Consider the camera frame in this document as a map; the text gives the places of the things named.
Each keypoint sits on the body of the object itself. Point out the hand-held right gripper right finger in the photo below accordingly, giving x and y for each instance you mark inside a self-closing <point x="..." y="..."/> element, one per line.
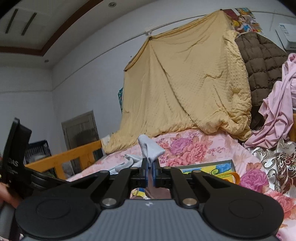
<point x="154" y="175"/>

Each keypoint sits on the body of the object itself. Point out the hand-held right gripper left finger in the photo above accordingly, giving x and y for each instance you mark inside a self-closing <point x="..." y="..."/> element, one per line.
<point x="145" y="173"/>

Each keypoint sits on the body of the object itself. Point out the grey cloth with white trim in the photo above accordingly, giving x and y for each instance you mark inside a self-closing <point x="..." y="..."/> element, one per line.
<point x="126" y="163"/>

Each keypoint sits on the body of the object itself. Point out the light grey sock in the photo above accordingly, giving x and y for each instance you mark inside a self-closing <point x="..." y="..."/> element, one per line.
<point x="149" y="148"/>

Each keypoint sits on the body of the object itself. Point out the grey box with colourful picture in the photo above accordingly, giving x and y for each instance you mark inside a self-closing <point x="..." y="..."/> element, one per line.
<point x="208" y="170"/>

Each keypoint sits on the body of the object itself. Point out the person's left hand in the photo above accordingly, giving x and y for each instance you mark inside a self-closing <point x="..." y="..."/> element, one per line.
<point x="9" y="193"/>

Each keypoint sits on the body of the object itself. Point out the brown sock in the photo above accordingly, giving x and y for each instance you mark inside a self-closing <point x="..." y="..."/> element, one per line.
<point x="159" y="192"/>

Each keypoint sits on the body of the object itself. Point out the black plastic crate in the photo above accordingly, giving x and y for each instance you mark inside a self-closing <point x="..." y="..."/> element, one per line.
<point x="38" y="153"/>

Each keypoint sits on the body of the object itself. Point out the white crumpled cloth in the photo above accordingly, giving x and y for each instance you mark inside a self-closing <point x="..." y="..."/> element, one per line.
<point x="106" y="142"/>

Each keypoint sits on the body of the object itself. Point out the pink floral bedsheet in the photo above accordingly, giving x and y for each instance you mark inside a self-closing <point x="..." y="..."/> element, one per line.
<point x="198" y="148"/>

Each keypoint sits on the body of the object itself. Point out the grey door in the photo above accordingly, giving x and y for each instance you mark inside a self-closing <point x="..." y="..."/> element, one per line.
<point x="81" y="129"/>

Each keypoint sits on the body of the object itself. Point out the teal patterned cloth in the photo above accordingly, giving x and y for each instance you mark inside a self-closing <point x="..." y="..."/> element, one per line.
<point x="120" y="98"/>

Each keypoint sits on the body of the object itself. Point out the yellow quilt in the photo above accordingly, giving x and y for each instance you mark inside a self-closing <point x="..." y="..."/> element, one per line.
<point x="185" y="88"/>

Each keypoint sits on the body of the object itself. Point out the beige patterned cloth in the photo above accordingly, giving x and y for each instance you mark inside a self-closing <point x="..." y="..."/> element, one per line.
<point x="279" y="162"/>

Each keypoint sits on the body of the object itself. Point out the ceiling vent slot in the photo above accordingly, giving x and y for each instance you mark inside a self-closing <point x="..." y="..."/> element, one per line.
<point x="11" y="20"/>
<point x="29" y="23"/>

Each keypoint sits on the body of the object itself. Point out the pink cloth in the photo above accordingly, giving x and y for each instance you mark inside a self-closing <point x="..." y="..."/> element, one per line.
<point x="277" y="109"/>

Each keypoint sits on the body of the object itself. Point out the brown quilted blanket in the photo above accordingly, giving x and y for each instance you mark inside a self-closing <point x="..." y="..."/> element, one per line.
<point x="261" y="67"/>

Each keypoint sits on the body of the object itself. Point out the recessed ceiling light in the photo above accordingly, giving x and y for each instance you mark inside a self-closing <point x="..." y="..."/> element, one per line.
<point x="112" y="4"/>

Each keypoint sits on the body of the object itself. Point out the white air conditioner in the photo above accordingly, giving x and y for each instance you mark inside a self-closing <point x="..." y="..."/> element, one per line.
<point x="286" y="34"/>

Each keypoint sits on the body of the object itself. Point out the wooden bed frame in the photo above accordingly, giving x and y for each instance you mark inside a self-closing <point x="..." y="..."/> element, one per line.
<point x="69" y="157"/>

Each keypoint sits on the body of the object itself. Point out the colourful wall poster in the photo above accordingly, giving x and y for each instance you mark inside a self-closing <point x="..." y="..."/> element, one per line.
<point x="245" y="19"/>

